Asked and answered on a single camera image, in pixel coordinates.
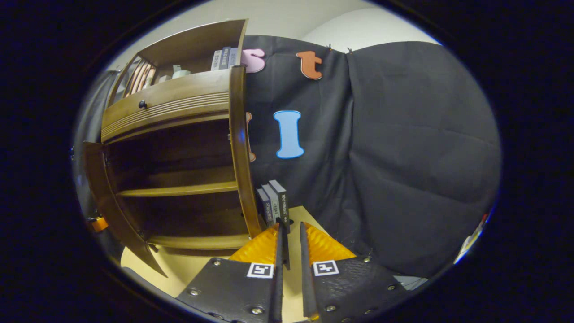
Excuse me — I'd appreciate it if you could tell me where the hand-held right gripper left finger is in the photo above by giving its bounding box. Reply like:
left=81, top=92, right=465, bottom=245
left=176, top=223, right=285, bottom=323

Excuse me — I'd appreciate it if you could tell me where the black backdrop cloth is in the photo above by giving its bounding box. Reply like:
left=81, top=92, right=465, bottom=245
left=72, top=35, right=502, bottom=279

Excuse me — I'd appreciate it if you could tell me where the wooden shoe cabinet door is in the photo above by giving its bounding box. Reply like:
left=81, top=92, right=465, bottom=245
left=83, top=141, right=167, bottom=278
left=228, top=65, right=292, bottom=270

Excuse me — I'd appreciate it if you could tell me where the wooden drawer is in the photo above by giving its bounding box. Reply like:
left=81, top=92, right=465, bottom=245
left=101, top=67, right=234, bottom=143

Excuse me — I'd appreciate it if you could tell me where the light grey book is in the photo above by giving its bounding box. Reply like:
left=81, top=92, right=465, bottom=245
left=262, top=184, right=282, bottom=223

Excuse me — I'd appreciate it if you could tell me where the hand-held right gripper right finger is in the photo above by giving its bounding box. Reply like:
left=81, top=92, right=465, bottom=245
left=300, top=221, right=409, bottom=323

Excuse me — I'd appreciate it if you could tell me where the dark grey book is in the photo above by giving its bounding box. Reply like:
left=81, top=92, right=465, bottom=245
left=269, top=179, right=290, bottom=234
left=257, top=188, right=274, bottom=227

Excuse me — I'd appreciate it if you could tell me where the wooden double-door shoe cabinet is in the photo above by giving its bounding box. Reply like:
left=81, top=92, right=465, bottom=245
left=83, top=18, right=265, bottom=278

